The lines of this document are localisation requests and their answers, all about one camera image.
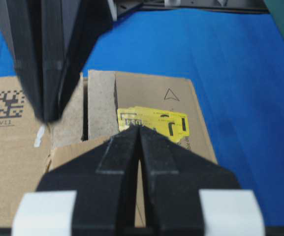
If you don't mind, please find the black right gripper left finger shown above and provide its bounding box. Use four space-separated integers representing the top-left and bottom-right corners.
36 126 139 236

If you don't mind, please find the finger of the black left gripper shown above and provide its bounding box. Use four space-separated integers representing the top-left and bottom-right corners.
41 0 112 122
0 0 45 122

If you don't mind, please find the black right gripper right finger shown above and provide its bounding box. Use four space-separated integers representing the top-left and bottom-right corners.
139 127 239 236

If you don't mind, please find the brown cardboard box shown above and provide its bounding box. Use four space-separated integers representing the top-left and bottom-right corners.
0 70 216 228

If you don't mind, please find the blue table cloth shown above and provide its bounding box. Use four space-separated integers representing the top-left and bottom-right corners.
0 4 284 228

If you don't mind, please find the black metal frame rail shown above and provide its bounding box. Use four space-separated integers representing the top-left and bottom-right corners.
114 0 269 16

